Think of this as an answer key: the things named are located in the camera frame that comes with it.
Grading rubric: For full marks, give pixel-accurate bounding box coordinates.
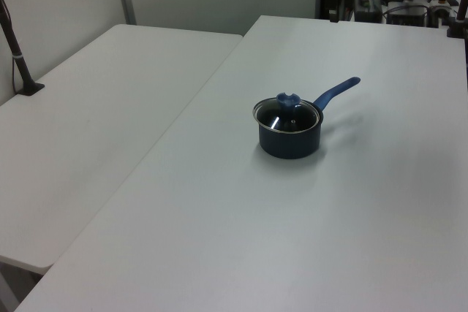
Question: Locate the glass lid with blue knob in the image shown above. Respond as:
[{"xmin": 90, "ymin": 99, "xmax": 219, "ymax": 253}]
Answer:
[{"xmin": 252, "ymin": 92, "xmax": 321, "ymax": 134}]

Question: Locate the blue saucepan with handle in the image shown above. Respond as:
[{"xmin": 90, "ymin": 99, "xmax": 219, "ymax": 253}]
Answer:
[{"xmin": 257, "ymin": 76, "xmax": 362, "ymax": 161}]

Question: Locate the dark electronics box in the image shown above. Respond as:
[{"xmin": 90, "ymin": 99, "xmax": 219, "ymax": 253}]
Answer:
[{"xmin": 354, "ymin": 0, "xmax": 383, "ymax": 23}]

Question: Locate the black clamp with pole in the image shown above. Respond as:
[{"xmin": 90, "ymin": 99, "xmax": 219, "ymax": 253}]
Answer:
[{"xmin": 445, "ymin": 0, "xmax": 468, "ymax": 39}]

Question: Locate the white folding side table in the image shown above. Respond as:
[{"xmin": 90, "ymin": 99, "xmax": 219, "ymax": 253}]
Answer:
[{"xmin": 0, "ymin": 23, "xmax": 244, "ymax": 270}]

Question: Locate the black camera pole with base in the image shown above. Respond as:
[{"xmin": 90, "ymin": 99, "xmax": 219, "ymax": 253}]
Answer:
[{"xmin": 0, "ymin": 0, "xmax": 46, "ymax": 98}]

